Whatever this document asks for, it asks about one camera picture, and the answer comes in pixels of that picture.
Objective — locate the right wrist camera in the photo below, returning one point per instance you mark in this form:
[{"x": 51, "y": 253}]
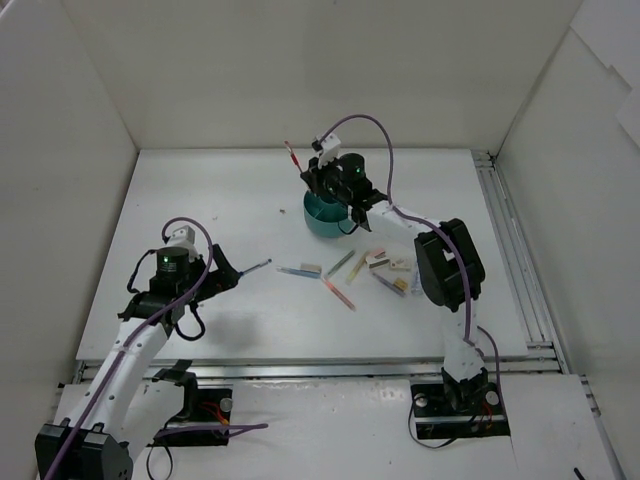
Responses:
[{"x": 327, "y": 148}]

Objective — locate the yellow highlighter pen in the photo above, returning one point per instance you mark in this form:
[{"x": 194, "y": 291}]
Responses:
[{"x": 357, "y": 267}]

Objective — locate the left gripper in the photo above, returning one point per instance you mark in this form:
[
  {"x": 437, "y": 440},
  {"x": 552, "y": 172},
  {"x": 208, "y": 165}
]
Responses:
[{"x": 214, "y": 273}]

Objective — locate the small white eraser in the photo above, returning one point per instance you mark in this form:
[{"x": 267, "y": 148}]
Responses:
[{"x": 400, "y": 264}]

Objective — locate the orange pen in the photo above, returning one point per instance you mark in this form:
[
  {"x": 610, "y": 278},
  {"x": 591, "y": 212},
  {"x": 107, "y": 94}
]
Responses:
[{"x": 339, "y": 294}]

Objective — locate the clear spray bottle blue cap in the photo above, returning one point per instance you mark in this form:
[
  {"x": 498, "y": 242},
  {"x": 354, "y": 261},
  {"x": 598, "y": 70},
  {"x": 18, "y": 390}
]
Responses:
[{"x": 416, "y": 286}]

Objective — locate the aluminium rail front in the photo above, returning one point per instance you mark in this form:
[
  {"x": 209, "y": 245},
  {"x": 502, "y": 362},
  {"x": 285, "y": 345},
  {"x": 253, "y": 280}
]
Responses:
[{"x": 300, "y": 369}]

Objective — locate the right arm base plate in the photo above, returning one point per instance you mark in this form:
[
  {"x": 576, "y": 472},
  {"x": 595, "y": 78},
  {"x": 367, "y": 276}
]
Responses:
[{"x": 434, "y": 421}]

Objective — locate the light blue pen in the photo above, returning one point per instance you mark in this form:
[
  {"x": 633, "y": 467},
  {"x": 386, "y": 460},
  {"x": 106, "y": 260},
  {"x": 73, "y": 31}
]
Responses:
[{"x": 298, "y": 272}]

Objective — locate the red pen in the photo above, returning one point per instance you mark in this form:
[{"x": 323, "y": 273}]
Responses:
[{"x": 293, "y": 156}]

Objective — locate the beige eraser block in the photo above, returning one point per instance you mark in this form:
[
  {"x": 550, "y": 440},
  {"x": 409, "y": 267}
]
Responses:
[{"x": 308, "y": 267}]

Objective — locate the aluminium rail right side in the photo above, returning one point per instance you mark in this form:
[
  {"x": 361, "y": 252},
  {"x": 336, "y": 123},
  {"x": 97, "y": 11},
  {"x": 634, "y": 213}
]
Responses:
[{"x": 531, "y": 306}]

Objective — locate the purple pen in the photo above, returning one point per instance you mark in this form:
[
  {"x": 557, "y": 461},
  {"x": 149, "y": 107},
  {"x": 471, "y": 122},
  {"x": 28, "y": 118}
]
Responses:
[{"x": 389, "y": 285}]

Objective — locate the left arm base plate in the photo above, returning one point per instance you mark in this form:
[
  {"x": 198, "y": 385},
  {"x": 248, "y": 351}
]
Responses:
[{"x": 212, "y": 407}]

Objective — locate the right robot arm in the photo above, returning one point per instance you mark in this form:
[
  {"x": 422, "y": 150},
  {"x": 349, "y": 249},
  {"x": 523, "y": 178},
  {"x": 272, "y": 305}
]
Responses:
[{"x": 450, "y": 270}]

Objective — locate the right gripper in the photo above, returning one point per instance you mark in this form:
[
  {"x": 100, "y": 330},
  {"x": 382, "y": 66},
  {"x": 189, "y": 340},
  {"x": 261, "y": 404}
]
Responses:
[{"x": 314, "y": 179}]

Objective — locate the pink white stapler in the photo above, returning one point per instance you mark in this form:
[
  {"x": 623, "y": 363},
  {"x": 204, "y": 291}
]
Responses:
[{"x": 376, "y": 258}]

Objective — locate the small yellow staple box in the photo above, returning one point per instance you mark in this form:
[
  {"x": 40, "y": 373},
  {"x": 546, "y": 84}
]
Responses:
[{"x": 401, "y": 284}]

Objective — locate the grey green pen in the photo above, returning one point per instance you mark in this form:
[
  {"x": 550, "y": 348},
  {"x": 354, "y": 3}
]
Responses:
[{"x": 339, "y": 264}]

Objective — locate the teal round organizer container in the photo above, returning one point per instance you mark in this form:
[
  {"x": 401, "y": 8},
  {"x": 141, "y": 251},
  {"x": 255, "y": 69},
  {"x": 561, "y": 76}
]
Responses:
[{"x": 326, "y": 219}]

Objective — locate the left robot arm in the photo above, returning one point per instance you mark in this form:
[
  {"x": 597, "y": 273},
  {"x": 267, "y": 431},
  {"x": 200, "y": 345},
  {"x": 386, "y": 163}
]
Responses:
[{"x": 119, "y": 414}]

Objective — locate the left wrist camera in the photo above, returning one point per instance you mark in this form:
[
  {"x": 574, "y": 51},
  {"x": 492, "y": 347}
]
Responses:
[{"x": 183, "y": 237}]

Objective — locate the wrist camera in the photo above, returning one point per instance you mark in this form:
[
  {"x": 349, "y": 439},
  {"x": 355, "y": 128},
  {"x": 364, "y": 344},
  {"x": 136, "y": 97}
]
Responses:
[
  {"x": 327, "y": 148},
  {"x": 183, "y": 237}
]

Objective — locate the aluminium rail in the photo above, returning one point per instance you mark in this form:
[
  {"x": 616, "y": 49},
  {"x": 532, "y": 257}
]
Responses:
[
  {"x": 300, "y": 369},
  {"x": 531, "y": 306}
]

